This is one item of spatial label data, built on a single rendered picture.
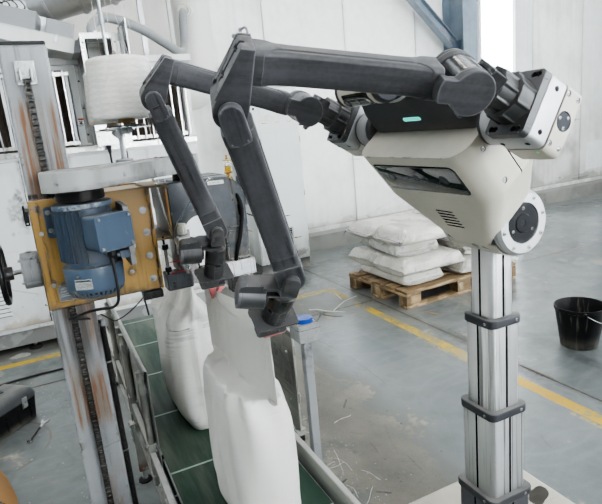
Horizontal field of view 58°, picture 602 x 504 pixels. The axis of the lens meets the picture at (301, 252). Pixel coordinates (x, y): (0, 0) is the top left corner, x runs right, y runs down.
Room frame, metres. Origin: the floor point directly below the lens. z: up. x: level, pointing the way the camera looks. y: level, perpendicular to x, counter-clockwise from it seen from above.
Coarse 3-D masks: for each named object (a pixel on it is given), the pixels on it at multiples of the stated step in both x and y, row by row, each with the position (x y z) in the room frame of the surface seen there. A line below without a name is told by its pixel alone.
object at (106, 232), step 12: (84, 216) 1.33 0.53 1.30; (96, 216) 1.29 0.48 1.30; (108, 216) 1.31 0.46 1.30; (120, 216) 1.33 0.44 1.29; (84, 228) 1.32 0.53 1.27; (96, 228) 1.28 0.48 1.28; (108, 228) 1.31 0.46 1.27; (120, 228) 1.33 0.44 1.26; (132, 228) 1.36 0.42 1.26; (96, 240) 1.28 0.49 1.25; (108, 240) 1.30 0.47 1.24; (120, 240) 1.33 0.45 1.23; (132, 240) 1.35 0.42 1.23; (108, 252) 1.33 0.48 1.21
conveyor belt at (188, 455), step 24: (144, 336) 2.92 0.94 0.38; (144, 360) 2.58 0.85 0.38; (168, 408) 2.05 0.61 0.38; (168, 432) 1.86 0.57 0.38; (192, 432) 1.85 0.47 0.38; (168, 456) 1.70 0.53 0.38; (192, 456) 1.69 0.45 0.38; (168, 480) 1.69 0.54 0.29; (192, 480) 1.55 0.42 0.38; (216, 480) 1.54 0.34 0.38; (312, 480) 1.50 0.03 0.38
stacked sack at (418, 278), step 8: (368, 272) 4.56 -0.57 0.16; (376, 272) 4.41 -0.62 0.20; (384, 272) 4.31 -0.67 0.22; (424, 272) 4.18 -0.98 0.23; (432, 272) 4.20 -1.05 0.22; (440, 272) 4.23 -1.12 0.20; (392, 280) 4.21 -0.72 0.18; (400, 280) 4.11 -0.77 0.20; (408, 280) 4.10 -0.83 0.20; (416, 280) 4.12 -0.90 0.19; (424, 280) 4.16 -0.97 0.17
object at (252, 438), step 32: (224, 320) 1.44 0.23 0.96; (224, 352) 1.52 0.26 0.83; (256, 352) 1.26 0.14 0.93; (224, 384) 1.34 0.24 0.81; (256, 384) 1.28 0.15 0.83; (224, 416) 1.31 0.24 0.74; (256, 416) 1.22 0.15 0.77; (288, 416) 1.26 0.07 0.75; (224, 448) 1.32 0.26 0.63; (256, 448) 1.21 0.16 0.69; (288, 448) 1.25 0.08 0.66; (224, 480) 1.39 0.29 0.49; (256, 480) 1.22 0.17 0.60; (288, 480) 1.24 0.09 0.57
